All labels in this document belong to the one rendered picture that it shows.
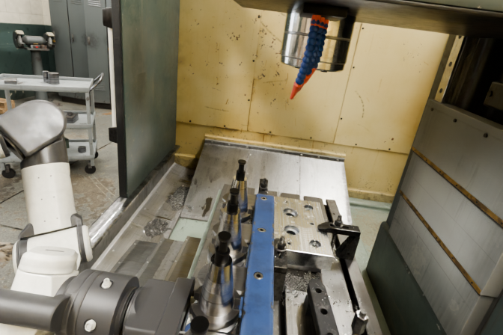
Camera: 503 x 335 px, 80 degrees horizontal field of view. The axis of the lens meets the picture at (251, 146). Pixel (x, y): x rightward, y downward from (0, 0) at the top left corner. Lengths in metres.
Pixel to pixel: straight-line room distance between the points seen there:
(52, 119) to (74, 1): 5.00
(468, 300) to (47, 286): 0.85
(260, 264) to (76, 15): 5.45
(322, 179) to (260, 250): 1.36
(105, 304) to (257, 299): 0.19
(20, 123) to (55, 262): 0.37
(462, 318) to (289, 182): 1.08
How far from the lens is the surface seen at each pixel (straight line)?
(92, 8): 5.50
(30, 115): 0.78
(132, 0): 1.31
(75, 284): 0.47
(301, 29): 0.71
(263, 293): 0.45
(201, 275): 0.48
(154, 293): 0.47
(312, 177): 1.83
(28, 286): 0.50
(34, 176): 0.78
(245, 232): 0.56
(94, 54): 5.54
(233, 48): 1.79
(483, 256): 0.88
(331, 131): 1.90
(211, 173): 1.76
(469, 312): 0.94
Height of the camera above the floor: 1.55
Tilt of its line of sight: 21 degrees down
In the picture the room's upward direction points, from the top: 7 degrees clockwise
